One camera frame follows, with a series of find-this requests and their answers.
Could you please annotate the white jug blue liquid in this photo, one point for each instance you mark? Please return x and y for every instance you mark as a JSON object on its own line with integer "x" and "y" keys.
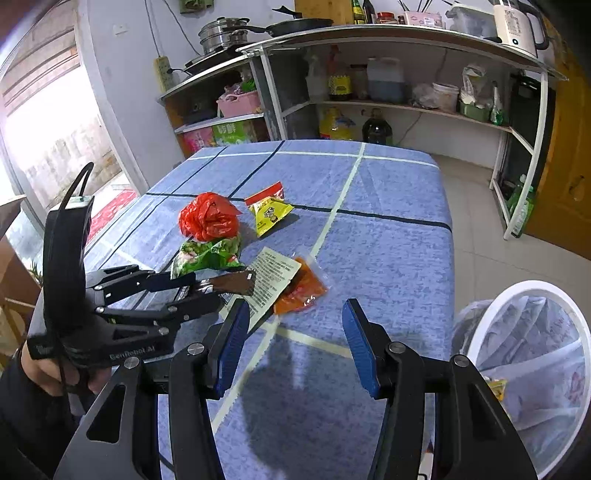
{"x": 387, "y": 83}

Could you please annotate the white metal shelf rack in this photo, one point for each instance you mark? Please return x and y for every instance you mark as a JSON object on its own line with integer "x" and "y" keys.
{"x": 415, "y": 34}

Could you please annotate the white printed sachet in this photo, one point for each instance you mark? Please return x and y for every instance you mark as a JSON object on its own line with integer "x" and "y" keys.
{"x": 270, "y": 277}

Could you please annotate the pink utensil box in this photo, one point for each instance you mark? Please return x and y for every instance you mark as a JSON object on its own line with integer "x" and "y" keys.
{"x": 422, "y": 20}

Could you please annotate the bundle of chopsticks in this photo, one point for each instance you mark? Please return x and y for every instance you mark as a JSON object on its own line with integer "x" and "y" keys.
{"x": 415, "y": 5}

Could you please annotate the steel steamer pot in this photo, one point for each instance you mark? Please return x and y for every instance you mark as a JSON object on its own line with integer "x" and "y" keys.
{"x": 224, "y": 39}

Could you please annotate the black induction cooker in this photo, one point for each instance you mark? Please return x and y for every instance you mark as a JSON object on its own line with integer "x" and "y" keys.
{"x": 207, "y": 63}

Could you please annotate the blue checked tablecloth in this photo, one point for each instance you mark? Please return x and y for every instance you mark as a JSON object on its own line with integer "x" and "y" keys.
{"x": 369, "y": 258}

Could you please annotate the brown wooden stand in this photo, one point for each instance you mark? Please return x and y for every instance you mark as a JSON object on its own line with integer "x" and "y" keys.
{"x": 14, "y": 277}

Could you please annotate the clear storage box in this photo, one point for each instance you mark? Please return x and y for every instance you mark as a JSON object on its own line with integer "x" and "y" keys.
{"x": 468, "y": 21}

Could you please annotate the large soy sauce bottle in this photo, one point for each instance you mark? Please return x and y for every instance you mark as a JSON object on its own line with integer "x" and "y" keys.
{"x": 340, "y": 83}

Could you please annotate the pink plastic basket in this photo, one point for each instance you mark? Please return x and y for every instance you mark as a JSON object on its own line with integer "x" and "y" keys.
{"x": 238, "y": 104}

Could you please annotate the green detergent bottle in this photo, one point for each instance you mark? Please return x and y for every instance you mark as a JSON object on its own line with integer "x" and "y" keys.
{"x": 521, "y": 210}

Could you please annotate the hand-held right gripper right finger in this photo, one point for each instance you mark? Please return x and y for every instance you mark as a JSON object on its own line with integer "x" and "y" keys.
{"x": 362, "y": 350}

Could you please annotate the clear plastic bottle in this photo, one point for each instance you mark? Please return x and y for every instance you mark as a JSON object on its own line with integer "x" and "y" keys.
{"x": 316, "y": 83}

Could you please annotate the clear plastic bin liner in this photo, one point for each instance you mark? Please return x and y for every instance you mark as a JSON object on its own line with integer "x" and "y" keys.
{"x": 545, "y": 369}

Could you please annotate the pink cardboard box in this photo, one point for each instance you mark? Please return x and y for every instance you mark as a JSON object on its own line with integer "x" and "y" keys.
{"x": 198, "y": 142}

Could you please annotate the large dark liquid bottle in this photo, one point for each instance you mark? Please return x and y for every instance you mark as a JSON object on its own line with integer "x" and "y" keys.
{"x": 377, "y": 131}

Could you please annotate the small yellow red packet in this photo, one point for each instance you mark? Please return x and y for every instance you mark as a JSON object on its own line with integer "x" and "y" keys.
{"x": 270, "y": 212}

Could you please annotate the green oil bottle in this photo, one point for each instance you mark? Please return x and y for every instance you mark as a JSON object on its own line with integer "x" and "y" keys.
{"x": 357, "y": 13}

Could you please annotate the red lidded jar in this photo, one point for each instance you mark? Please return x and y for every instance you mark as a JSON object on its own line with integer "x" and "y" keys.
{"x": 387, "y": 18}

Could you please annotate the white plastic tub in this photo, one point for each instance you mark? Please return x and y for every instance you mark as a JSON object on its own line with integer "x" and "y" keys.
{"x": 445, "y": 98}

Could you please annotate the green cardboard box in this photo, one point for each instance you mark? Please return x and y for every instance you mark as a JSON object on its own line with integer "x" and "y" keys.
{"x": 233, "y": 134}

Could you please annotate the green bowl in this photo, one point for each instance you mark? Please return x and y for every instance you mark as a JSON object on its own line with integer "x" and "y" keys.
{"x": 475, "y": 113}

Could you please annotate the white plastic bag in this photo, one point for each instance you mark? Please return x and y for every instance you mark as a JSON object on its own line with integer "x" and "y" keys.
{"x": 474, "y": 83}

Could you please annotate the white rimmed bin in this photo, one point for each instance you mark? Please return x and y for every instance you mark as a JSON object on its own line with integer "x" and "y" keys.
{"x": 531, "y": 286}

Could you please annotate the red plastic bag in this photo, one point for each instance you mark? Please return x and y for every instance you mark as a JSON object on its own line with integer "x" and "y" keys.
{"x": 207, "y": 217}

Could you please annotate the red floor mat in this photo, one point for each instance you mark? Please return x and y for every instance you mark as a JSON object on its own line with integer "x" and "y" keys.
{"x": 111, "y": 214}

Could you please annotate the person's left hand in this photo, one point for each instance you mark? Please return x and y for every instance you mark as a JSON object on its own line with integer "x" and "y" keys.
{"x": 44, "y": 374}

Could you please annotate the wooden cutting board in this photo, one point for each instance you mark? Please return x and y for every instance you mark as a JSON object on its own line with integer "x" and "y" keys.
{"x": 323, "y": 11}

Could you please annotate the white electric kettle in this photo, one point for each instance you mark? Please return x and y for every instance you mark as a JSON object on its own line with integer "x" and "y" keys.
{"x": 515, "y": 27}

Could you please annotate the green white packet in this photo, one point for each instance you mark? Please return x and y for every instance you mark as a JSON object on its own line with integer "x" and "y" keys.
{"x": 497, "y": 108}

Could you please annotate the orange sauce sachet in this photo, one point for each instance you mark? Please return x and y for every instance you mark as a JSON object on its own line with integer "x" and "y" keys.
{"x": 304, "y": 288}

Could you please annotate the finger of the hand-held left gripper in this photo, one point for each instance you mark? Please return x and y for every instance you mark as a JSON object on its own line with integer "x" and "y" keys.
{"x": 180, "y": 280}
{"x": 198, "y": 304}

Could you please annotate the dark sauce bottle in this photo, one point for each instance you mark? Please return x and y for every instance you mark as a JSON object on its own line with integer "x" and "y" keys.
{"x": 368, "y": 11}

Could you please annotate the black board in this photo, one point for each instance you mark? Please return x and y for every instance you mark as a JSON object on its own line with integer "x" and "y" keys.
{"x": 526, "y": 120}

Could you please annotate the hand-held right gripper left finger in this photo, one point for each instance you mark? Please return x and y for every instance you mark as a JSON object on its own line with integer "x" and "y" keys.
{"x": 231, "y": 355}

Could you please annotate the green snack packet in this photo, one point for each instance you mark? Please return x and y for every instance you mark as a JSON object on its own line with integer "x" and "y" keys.
{"x": 207, "y": 254}

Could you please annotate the yellow cooking oil bottle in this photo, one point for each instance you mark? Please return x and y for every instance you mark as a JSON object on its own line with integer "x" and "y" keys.
{"x": 337, "y": 125}

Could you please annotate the black frying pan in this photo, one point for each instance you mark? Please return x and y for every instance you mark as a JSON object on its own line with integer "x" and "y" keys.
{"x": 300, "y": 26}

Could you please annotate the green hanging cloth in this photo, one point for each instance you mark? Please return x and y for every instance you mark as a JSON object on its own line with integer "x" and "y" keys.
{"x": 196, "y": 4}

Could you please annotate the large yellow snack packet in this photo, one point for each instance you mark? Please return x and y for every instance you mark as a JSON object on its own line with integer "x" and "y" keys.
{"x": 497, "y": 387}

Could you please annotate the crumpled clear plastic bag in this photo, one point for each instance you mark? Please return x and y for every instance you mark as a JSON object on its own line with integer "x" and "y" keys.
{"x": 422, "y": 97}

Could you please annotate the yellow power strip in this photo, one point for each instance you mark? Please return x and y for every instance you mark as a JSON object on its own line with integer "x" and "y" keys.
{"x": 164, "y": 74}

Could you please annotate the wooden side cabinet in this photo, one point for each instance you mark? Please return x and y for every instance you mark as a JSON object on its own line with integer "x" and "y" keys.
{"x": 168, "y": 115}

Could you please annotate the yellow wooden door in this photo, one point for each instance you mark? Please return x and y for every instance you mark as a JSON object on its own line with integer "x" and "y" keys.
{"x": 568, "y": 184}

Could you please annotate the person's left forearm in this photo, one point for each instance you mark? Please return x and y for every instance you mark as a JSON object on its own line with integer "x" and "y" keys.
{"x": 27, "y": 429}

